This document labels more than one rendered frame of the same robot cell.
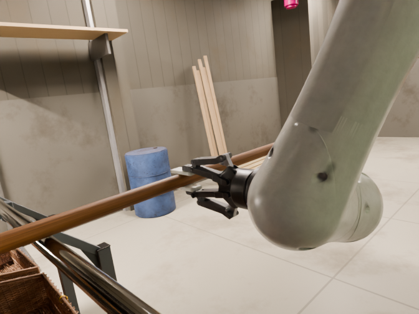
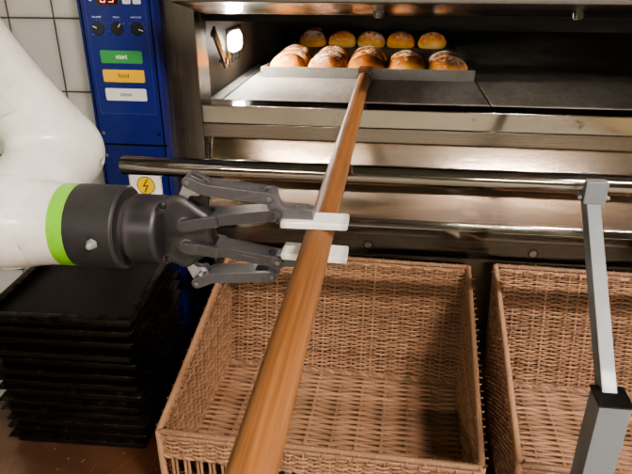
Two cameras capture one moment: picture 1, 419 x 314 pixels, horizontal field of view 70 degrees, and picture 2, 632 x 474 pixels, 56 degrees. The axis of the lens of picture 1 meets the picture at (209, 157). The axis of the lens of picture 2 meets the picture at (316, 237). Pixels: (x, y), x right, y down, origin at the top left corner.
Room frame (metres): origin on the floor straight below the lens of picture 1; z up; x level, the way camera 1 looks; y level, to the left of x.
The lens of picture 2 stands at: (1.11, -0.30, 1.45)
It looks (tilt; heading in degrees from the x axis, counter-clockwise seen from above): 25 degrees down; 141
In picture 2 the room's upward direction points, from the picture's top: straight up
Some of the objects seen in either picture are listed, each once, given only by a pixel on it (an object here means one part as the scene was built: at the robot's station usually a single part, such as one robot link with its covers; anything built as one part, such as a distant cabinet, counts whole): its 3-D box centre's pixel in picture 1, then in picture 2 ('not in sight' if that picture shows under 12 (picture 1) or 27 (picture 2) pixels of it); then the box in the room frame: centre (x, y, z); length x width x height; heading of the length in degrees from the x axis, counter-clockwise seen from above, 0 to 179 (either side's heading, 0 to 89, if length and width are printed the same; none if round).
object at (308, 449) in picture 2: not in sight; (332, 368); (0.37, 0.33, 0.72); 0.56 x 0.49 x 0.28; 42
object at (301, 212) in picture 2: (191, 164); (290, 203); (0.64, 0.04, 1.23); 0.05 x 0.01 x 0.03; 44
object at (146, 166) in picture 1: (151, 180); not in sight; (3.77, 0.79, 0.41); 0.56 x 0.54 x 0.82; 41
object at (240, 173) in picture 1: (239, 187); (173, 229); (0.55, -0.05, 1.19); 0.09 x 0.07 x 0.08; 44
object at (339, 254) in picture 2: (186, 187); (315, 252); (0.66, 0.06, 1.17); 0.07 x 0.03 x 0.01; 44
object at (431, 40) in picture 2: not in sight; (432, 39); (-0.33, 1.39, 1.21); 0.10 x 0.07 x 0.05; 49
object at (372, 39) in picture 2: not in sight; (371, 39); (-0.49, 1.24, 1.21); 0.10 x 0.07 x 0.05; 42
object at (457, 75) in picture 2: not in sight; (369, 62); (-0.15, 0.91, 1.20); 0.55 x 0.36 x 0.03; 44
